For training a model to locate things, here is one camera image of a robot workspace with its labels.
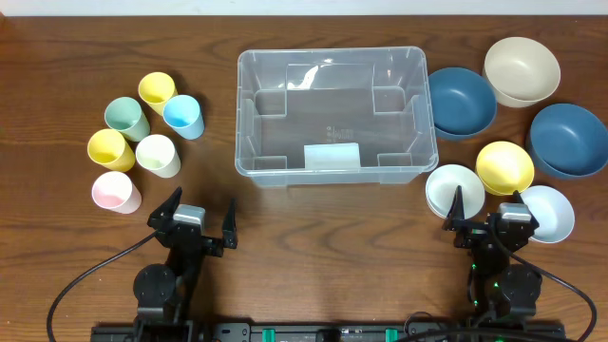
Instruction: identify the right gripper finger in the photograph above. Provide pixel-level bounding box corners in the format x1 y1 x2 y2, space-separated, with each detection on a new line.
511 190 540 229
442 185 465 231

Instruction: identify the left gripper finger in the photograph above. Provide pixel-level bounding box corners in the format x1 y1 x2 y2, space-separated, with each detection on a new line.
147 186 182 229
221 199 238 249

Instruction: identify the white small bowl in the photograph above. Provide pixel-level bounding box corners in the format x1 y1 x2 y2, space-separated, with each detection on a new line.
425 164 485 219

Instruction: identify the yellow small bowl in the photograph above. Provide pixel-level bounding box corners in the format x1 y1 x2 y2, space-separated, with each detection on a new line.
475 141 535 196

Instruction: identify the light blue small bowl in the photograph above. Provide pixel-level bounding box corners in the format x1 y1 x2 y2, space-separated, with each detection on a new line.
521 185 576 243

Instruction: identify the dark blue bowl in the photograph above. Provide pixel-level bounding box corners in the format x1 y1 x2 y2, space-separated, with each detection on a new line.
428 67 498 141
525 104 607 179

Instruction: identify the beige large bowl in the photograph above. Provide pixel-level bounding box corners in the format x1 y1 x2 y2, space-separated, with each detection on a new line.
483 37 561 108

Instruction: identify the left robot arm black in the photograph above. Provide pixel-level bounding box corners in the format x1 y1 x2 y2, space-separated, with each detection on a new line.
133 188 238 325

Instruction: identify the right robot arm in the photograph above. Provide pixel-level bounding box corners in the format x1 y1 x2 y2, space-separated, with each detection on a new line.
443 186 542 327

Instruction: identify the clear plastic storage container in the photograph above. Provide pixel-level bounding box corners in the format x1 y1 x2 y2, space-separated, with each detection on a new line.
235 47 439 187

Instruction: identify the pink cup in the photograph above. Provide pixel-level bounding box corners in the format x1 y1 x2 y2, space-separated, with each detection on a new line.
91 171 142 214

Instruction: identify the cream white cup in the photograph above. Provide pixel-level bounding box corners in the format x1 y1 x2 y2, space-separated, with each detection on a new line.
135 134 181 179

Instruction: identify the yellow cup at front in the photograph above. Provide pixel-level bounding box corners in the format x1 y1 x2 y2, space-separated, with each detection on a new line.
87 128 136 172

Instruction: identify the yellow cup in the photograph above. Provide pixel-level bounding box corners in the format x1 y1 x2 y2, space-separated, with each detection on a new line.
138 71 178 116
87 128 136 172

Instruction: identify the blue cup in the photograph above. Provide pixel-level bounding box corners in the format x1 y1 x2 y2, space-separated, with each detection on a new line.
162 95 205 140

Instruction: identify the green cup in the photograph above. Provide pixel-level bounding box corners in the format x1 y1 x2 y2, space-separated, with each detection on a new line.
104 97 150 142

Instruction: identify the yellow cup at back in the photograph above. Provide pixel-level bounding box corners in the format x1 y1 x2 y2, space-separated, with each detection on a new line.
138 71 178 116

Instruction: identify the right black cable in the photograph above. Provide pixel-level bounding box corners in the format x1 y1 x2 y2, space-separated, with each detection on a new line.
488 213 599 342

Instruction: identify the black cable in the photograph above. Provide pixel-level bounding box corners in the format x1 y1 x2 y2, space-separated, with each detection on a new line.
46 230 159 342
488 213 599 342

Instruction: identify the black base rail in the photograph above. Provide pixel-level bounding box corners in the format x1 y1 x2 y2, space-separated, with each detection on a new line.
89 321 567 342

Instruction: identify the left black cable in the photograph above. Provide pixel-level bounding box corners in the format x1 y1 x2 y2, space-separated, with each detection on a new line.
46 230 159 342

